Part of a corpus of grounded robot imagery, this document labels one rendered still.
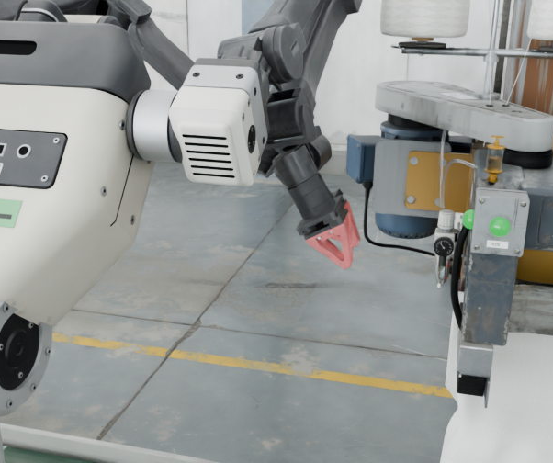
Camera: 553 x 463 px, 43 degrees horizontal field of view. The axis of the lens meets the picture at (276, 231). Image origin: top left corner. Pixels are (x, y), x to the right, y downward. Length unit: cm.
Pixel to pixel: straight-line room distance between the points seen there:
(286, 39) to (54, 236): 42
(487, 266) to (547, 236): 10
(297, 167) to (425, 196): 51
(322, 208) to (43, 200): 43
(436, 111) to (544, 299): 40
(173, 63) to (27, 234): 62
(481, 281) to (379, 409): 186
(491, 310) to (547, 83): 59
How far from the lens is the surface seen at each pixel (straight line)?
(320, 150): 112
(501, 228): 107
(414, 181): 151
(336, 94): 639
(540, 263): 147
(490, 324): 119
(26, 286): 87
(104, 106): 89
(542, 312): 137
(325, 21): 126
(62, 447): 215
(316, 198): 107
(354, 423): 288
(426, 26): 134
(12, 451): 219
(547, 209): 113
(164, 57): 138
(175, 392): 306
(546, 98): 160
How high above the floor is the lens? 161
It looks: 19 degrees down
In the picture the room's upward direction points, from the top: 1 degrees clockwise
